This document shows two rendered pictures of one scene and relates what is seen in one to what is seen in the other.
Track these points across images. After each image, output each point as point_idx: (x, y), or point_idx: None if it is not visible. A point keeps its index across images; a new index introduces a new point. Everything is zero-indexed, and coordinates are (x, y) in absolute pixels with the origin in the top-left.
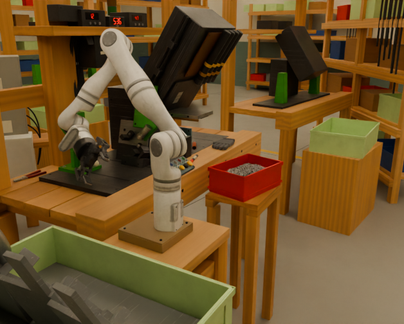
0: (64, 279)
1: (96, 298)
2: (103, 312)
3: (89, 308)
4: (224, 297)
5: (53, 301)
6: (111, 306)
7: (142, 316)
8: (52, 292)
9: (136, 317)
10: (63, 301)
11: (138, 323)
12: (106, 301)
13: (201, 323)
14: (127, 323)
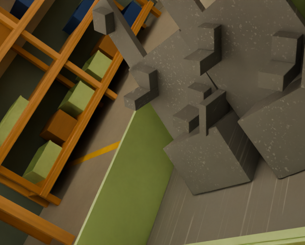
0: (189, 55)
1: None
2: (182, 116)
3: (110, 36)
4: (76, 239)
5: (175, 31)
6: (273, 222)
7: (220, 238)
8: (180, 31)
9: (228, 231)
10: (268, 101)
11: (221, 223)
12: (291, 228)
13: (101, 185)
14: (234, 211)
